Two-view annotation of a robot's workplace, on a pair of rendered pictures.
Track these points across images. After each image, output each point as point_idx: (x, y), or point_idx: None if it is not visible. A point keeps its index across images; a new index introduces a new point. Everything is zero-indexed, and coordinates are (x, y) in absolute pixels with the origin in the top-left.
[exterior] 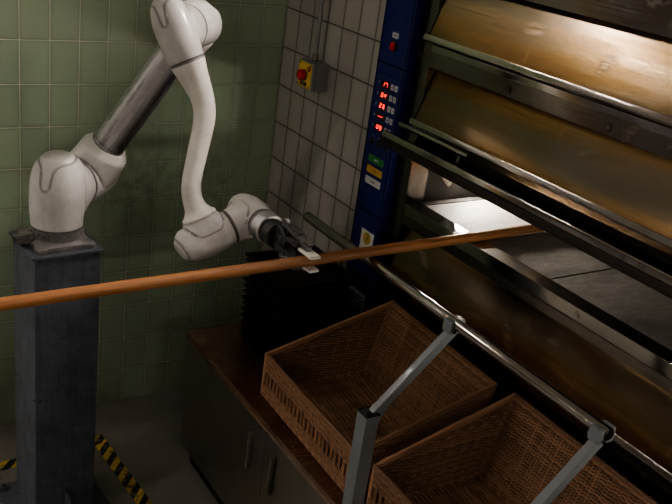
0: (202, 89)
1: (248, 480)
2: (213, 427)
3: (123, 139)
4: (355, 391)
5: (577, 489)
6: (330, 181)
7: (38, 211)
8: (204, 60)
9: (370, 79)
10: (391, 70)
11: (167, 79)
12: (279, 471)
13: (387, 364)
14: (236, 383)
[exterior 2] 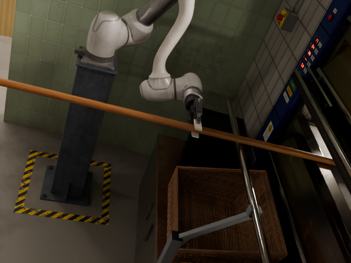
0: (186, 2)
1: (144, 226)
2: (147, 189)
3: (150, 18)
4: (220, 210)
5: None
6: (270, 86)
7: (89, 40)
8: None
9: (313, 34)
10: (323, 32)
11: None
12: (152, 232)
13: (245, 204)
14: (160, 174)
